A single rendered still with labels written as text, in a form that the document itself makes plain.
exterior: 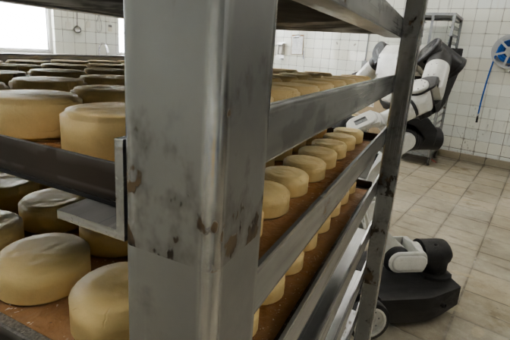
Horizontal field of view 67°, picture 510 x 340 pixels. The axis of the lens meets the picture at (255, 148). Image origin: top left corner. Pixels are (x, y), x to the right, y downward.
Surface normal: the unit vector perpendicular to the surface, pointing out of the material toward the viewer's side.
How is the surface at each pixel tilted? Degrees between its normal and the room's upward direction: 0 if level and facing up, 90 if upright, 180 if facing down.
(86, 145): 90
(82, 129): 90
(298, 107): 90
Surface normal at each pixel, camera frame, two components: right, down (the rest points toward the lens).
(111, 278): 0.07, -0.97
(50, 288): 0.55, 0.25
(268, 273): 0.90, 0.17
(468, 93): -0.60, 0.16
